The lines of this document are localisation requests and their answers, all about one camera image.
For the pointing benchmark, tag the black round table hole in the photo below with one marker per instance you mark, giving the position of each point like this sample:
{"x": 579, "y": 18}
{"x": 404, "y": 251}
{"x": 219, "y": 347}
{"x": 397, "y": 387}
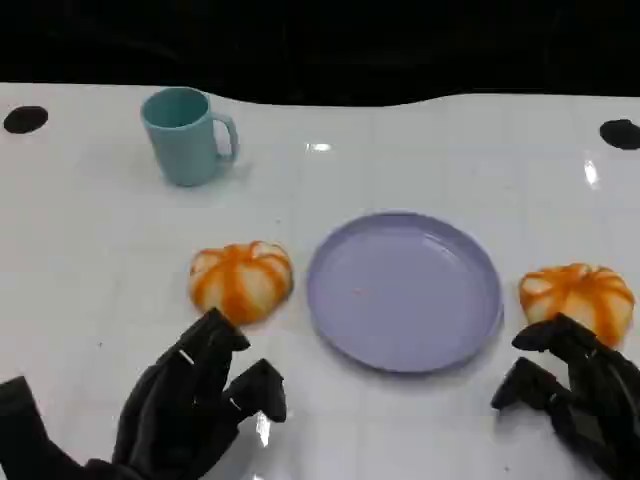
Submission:
{"x": 621, "y": 133}
{"x": 26, "y": 119}

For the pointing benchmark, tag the lilac plate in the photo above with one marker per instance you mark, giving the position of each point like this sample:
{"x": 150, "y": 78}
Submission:
{"x": 405, "y": 292}

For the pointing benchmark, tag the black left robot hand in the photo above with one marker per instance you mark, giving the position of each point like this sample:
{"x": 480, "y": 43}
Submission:
{"x": 170, "y": 400}

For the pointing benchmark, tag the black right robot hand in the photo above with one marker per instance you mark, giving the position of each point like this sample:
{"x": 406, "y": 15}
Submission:
{"x": 595, "y": 385}

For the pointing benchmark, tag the pale green mug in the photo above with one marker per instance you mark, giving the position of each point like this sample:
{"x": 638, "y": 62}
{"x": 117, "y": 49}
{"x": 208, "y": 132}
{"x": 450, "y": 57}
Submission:
{"x": 184, "y": 140}

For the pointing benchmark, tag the orange and white bread roll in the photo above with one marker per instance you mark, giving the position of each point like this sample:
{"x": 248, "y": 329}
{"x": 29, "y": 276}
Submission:
{"x": 240, "y": 280}
{"x": 575, "y": 295}

